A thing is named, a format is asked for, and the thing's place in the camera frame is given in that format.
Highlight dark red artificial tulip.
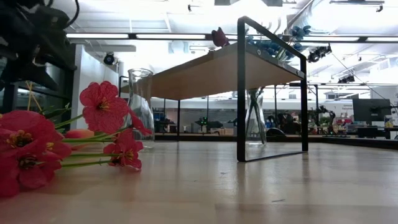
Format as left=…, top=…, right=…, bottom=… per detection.
left=211, top=27, right=230, bottom=48

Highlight black aluminium table frame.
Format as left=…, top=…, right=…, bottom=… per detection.
left=154, top=133, right=398, bottom=150

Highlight wooden shelf black metal frame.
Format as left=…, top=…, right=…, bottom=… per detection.
left=119, top=16, right=309, bottom=162

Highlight orange artificial tulip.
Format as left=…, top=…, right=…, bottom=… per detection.
left=63, top=129, right=95, bottom=140

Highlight clear glass vase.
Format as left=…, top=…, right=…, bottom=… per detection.
left=126, top=68, right=155, bottom=149
left=244, top=88, right=267, bottom=146

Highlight background robot green light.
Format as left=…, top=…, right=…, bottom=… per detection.
left=194, top=116, right=223, bottom=130

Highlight black computer monitor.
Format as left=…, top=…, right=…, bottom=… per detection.
left=353, top=98, right=392, bottom=123

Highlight blue artificial flower bunch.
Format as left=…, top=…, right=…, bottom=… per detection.
left=247, top=25, right=312, bottom=144

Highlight large red flower bunch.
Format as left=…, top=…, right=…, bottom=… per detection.
left=0, top=80, right=153, bottom=198

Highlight black ceiling spotlights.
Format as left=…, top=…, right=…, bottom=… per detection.
left=307, top=44, right=333, bottom=63

